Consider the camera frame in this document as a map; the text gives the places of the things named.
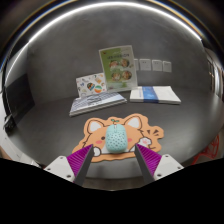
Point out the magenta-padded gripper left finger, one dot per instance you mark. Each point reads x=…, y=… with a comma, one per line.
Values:
x=60, y=166

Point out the green standing poster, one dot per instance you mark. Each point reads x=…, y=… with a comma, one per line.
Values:
x=118, y=68

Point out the red chair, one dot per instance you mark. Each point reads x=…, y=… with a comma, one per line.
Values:
x=210, y=151

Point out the orange corgi-shaped mouse pad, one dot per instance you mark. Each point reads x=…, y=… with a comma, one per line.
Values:
x=93, y=133

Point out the white card with stickers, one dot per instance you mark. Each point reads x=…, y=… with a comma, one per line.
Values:
x=90, y=85

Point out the grey striped book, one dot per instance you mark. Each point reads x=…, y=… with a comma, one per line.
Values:
x=96, y=103

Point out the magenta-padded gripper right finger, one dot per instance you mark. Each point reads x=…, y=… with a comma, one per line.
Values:
x=166, y=165

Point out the dark flat panel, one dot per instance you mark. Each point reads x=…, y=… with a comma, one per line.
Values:
x=18, y=98

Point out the white and blue book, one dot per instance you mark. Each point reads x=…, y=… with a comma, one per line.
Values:
x=155, y=95

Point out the white wall switch plates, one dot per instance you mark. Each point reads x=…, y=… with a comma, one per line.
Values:
x=156, y=65

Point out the black device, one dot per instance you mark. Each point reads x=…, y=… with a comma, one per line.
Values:
x=9, y=124

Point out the mint green spotted computer mouse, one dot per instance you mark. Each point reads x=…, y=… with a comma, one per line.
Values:
x=116, y=140

